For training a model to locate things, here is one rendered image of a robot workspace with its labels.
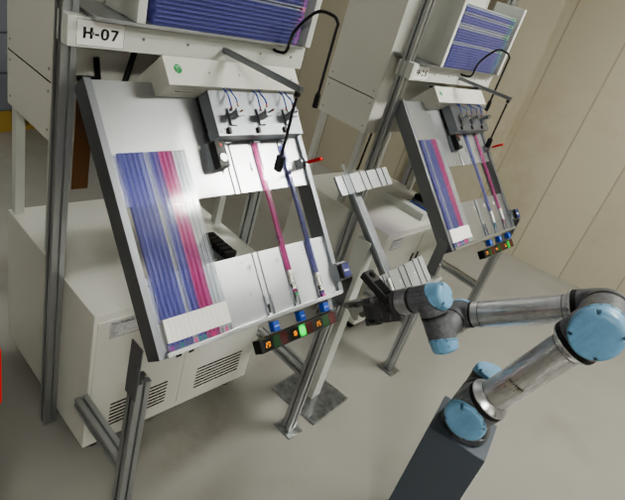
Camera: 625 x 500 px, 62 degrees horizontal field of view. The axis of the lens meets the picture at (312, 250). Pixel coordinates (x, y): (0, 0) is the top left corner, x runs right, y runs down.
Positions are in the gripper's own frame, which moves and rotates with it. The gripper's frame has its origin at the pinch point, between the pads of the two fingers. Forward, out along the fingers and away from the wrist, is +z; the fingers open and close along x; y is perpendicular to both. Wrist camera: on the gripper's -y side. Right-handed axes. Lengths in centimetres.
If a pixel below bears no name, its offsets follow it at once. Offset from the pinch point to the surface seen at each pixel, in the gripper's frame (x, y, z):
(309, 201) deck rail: 8.0, -34.9, 11.5
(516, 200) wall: 301, -16, 65
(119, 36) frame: -51, -81, 2
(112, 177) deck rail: -59, -48, 9
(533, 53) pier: 266, -112, 12
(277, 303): -18.6, -6.2, 9.9
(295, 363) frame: 9.9, 21.1, 42.8
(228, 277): -33.2, -17.5, 9.9
